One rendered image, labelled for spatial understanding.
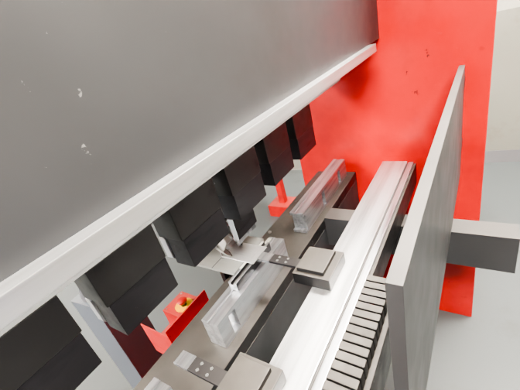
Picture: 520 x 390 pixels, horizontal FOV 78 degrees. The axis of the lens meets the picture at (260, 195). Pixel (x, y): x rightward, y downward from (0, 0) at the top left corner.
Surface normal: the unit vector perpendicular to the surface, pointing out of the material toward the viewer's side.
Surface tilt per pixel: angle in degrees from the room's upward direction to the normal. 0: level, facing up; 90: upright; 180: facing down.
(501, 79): 90
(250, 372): 0
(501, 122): 90
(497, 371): 0
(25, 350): 90
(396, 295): 90
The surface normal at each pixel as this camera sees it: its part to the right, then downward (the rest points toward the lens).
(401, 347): -0.51, 0.51
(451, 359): -0.24, -0.86
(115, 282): 0.83, 0.06
